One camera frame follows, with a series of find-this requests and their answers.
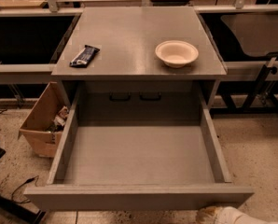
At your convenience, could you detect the grey top drawer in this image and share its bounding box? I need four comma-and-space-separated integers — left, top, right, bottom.
24, 89, 253, 211

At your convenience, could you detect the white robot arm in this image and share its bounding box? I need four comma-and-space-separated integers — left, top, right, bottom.
196, 206, 278, 224

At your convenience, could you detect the grey drawer cabinet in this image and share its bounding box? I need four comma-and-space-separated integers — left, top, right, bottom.
52, 7, 226, 115

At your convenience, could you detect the white paper bowl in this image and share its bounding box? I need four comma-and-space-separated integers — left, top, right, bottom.
155, 40, 199, 68

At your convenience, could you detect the black stand leg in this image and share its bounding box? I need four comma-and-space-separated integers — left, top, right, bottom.
0, 196, 45, 224

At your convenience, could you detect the trash in cardboard box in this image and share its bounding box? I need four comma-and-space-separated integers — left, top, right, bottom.
46, 105, 69, 133

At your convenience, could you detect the brown cardboard box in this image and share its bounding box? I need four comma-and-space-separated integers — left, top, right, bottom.
20, 82, 67, 157

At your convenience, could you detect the dark blue snack bar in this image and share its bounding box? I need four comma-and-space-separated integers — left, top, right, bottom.
70, 45, 100, 68

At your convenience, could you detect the black folding frame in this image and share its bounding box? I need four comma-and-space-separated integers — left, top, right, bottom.
210, 52, 278, 115

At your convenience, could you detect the black floor cable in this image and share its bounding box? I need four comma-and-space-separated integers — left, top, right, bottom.
10, 175, 40, 204

